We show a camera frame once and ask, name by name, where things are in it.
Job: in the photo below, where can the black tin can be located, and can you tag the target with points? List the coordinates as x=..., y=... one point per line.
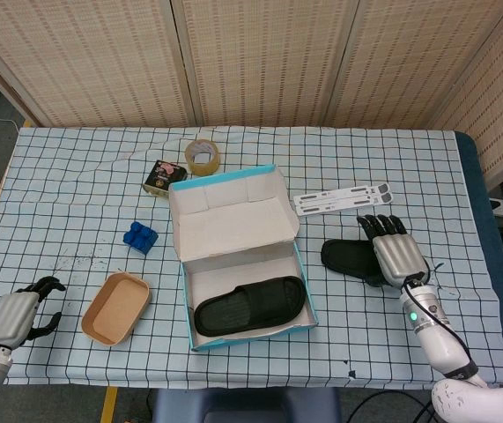
x=163, y=178

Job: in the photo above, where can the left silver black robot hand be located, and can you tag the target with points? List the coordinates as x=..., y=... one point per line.
x=9, y=317

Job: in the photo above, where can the bamboo folding screen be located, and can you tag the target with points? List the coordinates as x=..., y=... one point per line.
x=268, y=61

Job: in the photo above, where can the clear packing tape roll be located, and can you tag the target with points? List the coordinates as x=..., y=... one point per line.
x=202, y=166

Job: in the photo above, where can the blue toy building block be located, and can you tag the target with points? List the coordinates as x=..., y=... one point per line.
x=140, y=238

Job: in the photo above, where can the blue checkered tablecloth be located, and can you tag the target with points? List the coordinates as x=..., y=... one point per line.
x=79, y=185

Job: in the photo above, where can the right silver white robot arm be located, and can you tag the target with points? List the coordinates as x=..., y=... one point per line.
x=440, y=339

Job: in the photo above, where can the brown paper tray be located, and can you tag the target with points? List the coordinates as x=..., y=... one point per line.
x=116, y=308

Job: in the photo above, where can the open blue cardboard shoe box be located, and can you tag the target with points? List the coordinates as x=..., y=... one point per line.
x=233, y=220

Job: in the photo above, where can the dark blue chair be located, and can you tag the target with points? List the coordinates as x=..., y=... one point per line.
x=246, y=405

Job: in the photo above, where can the black rubber slipper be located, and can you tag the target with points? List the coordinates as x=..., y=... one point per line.
x=246, y=308
x=350, y=257

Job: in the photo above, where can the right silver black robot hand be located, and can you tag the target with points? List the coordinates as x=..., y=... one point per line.
x=398, y=257

